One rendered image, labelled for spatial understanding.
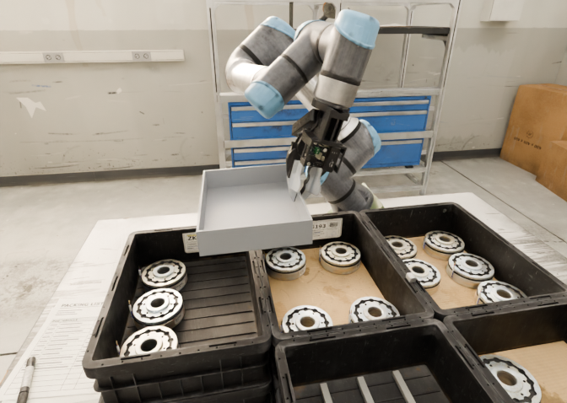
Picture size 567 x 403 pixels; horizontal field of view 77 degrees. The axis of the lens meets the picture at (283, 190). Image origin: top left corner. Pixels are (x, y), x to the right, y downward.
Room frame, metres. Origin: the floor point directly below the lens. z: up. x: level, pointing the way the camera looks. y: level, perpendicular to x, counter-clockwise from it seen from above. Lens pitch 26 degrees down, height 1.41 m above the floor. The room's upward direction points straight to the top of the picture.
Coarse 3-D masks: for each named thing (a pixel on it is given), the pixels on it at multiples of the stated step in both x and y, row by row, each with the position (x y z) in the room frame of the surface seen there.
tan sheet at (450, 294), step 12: (420, 240) 0.87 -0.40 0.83; (420, 252) 0.81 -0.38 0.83; (432, 264) 0.76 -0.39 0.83; (444, 264) 0.76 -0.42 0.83; (444, 276) 0.71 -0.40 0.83; (444, 288) 0.67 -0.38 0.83; (456, 288) 0.67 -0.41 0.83; (468, 288) 0.67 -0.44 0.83; (444, 300) 0.63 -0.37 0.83; (456, 300) 0.63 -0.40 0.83; (468, 300) 0.63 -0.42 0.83
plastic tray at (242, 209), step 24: (240, 168) 0.79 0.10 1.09; (264, 168) 0.79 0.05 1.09; (216, 192) 0.75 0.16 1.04; (240, 192) 0.75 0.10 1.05; (264, 192) 0.75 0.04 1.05; (288, 192) 0.74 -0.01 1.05; (216, 216) 0.64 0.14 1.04; (240, 216) 0.64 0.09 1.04; (264, 216) 0.64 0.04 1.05; (288, 216) 0.63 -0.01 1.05; (216, 240) 0.51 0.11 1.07; (240, 240) 0.52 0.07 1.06; (264, 240) 0.53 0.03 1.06; (288, 240) 0.53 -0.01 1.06
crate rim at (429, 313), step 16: (256, 256) 0.66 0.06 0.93; (384, 256) 0.67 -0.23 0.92; (400, 272) 0.60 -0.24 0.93; (416, 288) 0.55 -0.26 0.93; (272, 304) 0.51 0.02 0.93; (272, 320) 0.47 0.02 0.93; (368, 320) 0.47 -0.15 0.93; (384, 320) 0.47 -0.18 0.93; (400, 320) 0.47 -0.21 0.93; (272, 336) 0.44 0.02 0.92; (288, 336) 0.43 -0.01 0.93; (304, 336) 0.43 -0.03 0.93
